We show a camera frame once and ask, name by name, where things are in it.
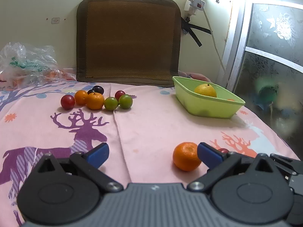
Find pink deer bedsheet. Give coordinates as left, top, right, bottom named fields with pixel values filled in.
left=1, top=81, right=297, bottom=226

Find green plastic bowl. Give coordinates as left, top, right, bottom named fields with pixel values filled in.
left=173, top=76, right=245, bottom=119

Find large orange mandarin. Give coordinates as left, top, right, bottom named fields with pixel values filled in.
left=86, top=92, right=105, bottom=110

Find green plum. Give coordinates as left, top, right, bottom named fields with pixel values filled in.
left=104, top=97, right=119, bottom=111
left=119, top=94, right=133, bottom=110

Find red plum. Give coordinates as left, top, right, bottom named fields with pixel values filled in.
left=115, top=90, right=125, bottom=100
left=61, top=95, right=76, bottom=110

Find dark purple plum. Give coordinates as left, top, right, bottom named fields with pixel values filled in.
left=87, top=89, right=95, bottom=94
left=92, top=86, right=104, bottom=94

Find yellow lemon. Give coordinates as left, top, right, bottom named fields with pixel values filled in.
left=194, top=84, right=217, bottom=97

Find frosted glass sliding door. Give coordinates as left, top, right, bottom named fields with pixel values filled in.
left=220, top=0, right=302, bottom=150

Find clear plastic bag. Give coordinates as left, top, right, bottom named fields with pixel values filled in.
left=1, top=43, right=76, bottom=89

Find brown seat cushion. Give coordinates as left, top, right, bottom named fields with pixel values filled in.
left=76, top=0, right=181, bottom=87

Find black tape strips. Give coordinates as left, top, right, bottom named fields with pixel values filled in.
left=181, top=16, right=212, bottom=47

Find white power cable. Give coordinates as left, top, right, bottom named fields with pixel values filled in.
left=196, top=0, right=228, bottom=76

